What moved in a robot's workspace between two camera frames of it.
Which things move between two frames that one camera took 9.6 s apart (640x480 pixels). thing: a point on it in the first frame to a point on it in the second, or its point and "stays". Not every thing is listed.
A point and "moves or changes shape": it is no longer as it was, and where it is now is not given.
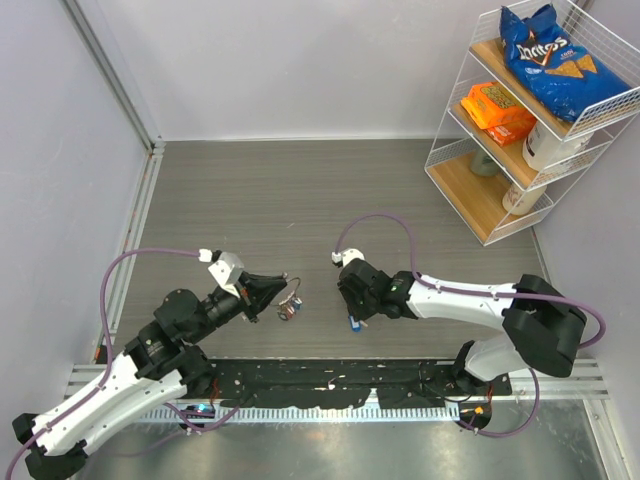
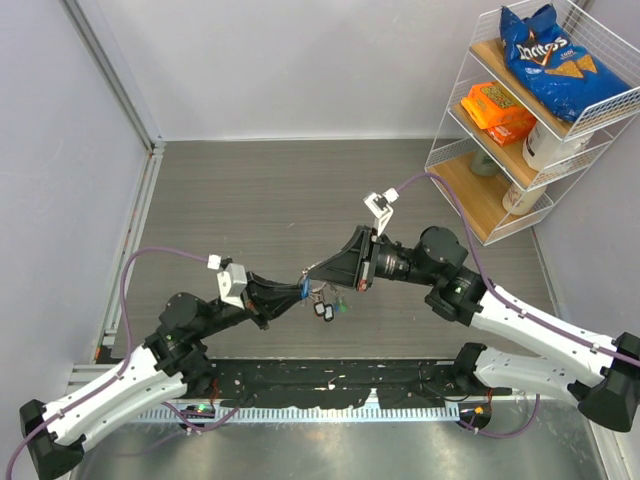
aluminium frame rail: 101,379 stays
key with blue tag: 357,326 to 304,290
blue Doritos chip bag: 564,80 stays
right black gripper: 356,311 to 347,267
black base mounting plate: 340,383 stays
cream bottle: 518,201 stays
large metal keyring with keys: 289,305 moves or changes shape
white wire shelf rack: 546,86 stays
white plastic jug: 542,148 stays
